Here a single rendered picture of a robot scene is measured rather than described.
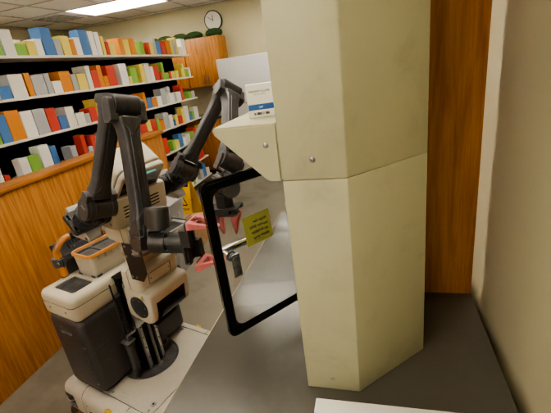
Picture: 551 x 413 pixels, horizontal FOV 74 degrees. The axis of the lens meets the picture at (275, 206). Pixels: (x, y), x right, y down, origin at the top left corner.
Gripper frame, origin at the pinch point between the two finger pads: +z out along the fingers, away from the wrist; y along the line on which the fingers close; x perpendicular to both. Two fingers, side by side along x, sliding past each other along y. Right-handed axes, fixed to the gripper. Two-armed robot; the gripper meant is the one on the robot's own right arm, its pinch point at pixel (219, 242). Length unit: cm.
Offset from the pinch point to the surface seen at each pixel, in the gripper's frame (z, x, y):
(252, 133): 19.8, -19.4, 30.3
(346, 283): 33.7, -19.2, 1.3
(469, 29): 60, 18, 43
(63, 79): -222, 206, 53
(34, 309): -171, 70, -83
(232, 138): 16.0, -19.4, 29.9
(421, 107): 47, -7, 30
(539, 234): 67, -11, 7
